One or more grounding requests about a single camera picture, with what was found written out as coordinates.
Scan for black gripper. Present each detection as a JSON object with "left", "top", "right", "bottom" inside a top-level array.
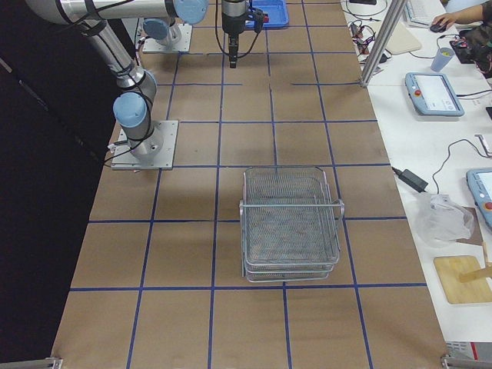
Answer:
[{"left": 221, "top": 0, "right": 246, "bottom": 68}]

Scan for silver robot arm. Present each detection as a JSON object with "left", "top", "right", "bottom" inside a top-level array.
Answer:
[
  {"left": 27, "top": 1, "right": 208, "bottom": 161},
  {"left": 143, "top": 18, "right": 182, "bottom": 48}
]

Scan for person hand on mouse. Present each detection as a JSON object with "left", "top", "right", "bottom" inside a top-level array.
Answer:
[{"left": 431, "top": 13, "right": 458, "bottom": 29}]

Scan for blue plastic tray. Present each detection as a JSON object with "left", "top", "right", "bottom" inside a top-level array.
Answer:
[{"left": 252, "top": 0, "right": 289, "bottom": 29}]

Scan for beige pad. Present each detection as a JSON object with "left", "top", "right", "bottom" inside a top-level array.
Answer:
[{"left": 386, "top": 22, "right": 422, "bottom": 55}]

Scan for white keyboard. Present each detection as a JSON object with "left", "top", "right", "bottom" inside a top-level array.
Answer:
[{"left": 404, "top": 0, "right": 434, "bottom": 28}]

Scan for upper blue teach pendant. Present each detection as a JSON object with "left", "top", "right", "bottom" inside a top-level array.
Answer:
[{"left": 404, "top": 72, "right": 464, "bottom": 118}]

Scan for blue teach pendant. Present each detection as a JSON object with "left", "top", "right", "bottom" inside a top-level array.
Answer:
[
  {"left": 466, "top": 168, "right": 492, "bottom": 229},
  {"left": 404, "top": 72, "right": 464, "bottom": 118}
]

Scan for black computer mouse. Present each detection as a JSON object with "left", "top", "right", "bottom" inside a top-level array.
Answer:
[{"left": 429, "top": 23, "right": 447, "bottom": 33}]

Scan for lavender plastic cup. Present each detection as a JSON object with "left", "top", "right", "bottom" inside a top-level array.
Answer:
[{"left": 430, "top": 47, "right": 455, "bottom": 72}]

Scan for black power adapter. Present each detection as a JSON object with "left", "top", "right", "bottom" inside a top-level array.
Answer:
[{"left": 393, "top": 168, "right": 428, "bottom": 193}]

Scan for clear plastic bag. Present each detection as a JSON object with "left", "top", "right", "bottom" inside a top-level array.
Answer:
[{"left": 414, "top": 192, "right": 475, "bottom": 241}]

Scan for lower blue teach pendant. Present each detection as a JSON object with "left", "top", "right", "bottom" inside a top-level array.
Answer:
[{"left": 466, "top": 168, "right": 492, "bottom": 229}]

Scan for wooden board with stand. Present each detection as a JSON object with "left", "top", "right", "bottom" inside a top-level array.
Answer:
[{"left": 434, "top": 242, "right": 491, "bottom": 304}]

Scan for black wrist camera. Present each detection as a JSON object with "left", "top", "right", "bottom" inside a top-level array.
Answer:
[{"left": 251, "top": 8, "right": 269, "bottom": 34}]

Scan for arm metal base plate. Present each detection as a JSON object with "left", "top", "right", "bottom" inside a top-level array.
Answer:
[
  {"left": 110, "top": 121, "right": 178, "bottom": 170},
  {"left": 142, "top": 23, "right": 192, "bottom": 54}
]

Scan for tangled cables on desk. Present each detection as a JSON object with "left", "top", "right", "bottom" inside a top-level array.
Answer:
[{"left": 347, "top": 21, "right": 389, "bottom": 65}]

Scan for silver wire mesh shelf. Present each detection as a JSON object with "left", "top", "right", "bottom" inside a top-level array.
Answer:
[{"left": 239, "top": 166, "right": 344, "bottom": 282}]

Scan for aluminium frame post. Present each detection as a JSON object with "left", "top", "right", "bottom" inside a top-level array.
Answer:
[{"left": 360, "top": 0, "right": 406, "bottom": 88}]

